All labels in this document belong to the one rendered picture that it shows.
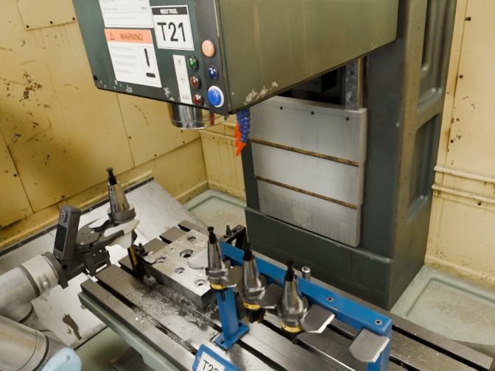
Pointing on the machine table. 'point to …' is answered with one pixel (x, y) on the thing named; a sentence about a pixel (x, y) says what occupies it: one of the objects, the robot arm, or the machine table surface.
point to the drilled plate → (185, 285)
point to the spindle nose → (193, 117)
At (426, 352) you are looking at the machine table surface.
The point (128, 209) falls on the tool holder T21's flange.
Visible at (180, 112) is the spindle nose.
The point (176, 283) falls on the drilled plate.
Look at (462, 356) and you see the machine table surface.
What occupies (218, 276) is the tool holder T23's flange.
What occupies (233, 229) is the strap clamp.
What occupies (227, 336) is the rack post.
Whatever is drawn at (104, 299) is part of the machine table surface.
